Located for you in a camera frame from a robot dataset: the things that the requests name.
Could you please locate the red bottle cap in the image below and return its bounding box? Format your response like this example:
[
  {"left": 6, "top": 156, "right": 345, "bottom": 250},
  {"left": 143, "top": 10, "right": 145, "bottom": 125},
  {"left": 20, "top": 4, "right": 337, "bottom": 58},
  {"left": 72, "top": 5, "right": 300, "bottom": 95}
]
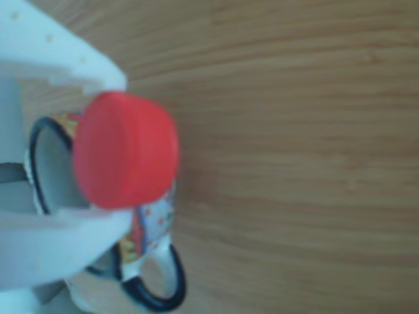
[{"left": 72, "top": 90, "right": 180, "bottom": 211}]

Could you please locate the colourful patterned cup, black rim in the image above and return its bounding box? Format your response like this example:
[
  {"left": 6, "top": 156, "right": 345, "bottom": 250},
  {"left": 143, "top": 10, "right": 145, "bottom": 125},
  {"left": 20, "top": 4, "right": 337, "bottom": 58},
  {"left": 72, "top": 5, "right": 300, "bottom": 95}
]
[{"left": 24, "top": 111, "right": 187, "bottom": 313}]

